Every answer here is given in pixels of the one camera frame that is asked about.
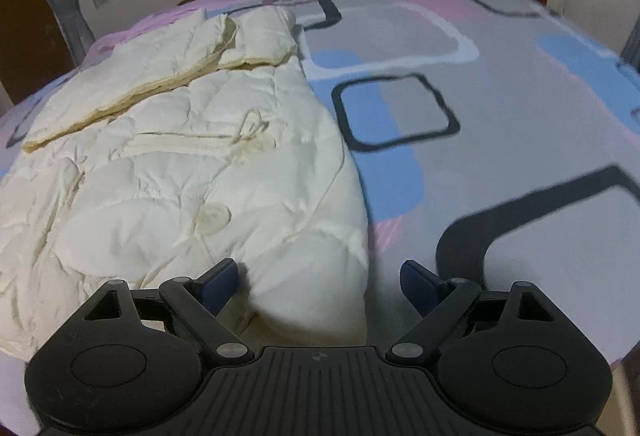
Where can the pink blanket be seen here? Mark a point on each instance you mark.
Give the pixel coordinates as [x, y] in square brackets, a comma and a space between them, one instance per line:
[107, 43]

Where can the brown wooden door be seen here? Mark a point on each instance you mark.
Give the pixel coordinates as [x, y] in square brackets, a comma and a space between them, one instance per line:
[33, 50]

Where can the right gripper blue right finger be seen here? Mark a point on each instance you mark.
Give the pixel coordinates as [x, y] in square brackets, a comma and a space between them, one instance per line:
[427, 293]

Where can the patterned bed sheet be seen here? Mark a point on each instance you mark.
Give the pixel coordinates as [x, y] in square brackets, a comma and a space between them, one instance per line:
[494, 142]

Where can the white puffer jacket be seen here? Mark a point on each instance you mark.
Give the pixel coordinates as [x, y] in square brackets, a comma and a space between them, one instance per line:
[198, 141]

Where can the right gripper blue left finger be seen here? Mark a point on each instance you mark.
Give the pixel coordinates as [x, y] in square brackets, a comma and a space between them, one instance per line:
[210, 292]

